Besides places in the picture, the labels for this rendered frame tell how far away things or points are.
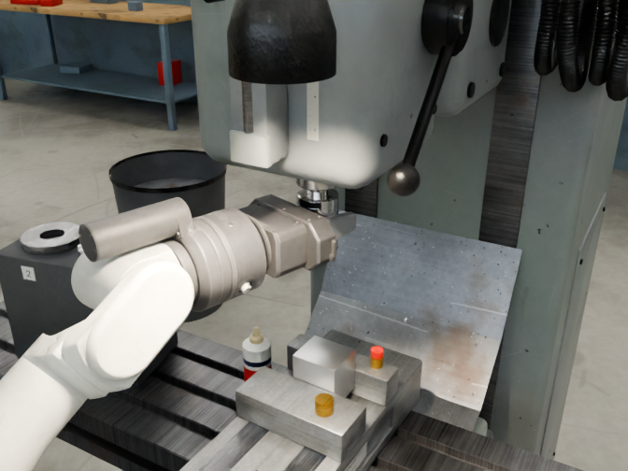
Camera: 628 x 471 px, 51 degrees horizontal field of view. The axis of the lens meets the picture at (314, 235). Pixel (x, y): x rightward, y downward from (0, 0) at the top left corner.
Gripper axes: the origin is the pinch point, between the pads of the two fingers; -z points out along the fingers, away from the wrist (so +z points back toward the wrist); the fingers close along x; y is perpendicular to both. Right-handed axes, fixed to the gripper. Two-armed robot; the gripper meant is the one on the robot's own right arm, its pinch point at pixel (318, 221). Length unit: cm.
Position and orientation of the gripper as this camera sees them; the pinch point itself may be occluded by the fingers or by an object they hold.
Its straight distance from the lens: 74.7
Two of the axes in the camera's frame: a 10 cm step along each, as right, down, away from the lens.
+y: -0.1, 9.1, 4.2
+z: -7.3, 2.8, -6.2
